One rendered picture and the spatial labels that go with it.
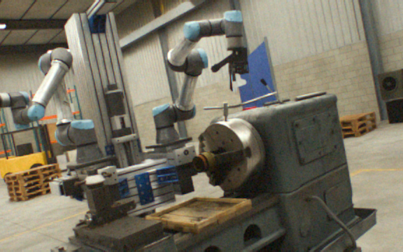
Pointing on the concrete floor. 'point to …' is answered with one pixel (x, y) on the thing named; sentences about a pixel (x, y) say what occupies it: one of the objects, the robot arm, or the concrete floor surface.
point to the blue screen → (255, 87)
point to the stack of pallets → (31, 182)
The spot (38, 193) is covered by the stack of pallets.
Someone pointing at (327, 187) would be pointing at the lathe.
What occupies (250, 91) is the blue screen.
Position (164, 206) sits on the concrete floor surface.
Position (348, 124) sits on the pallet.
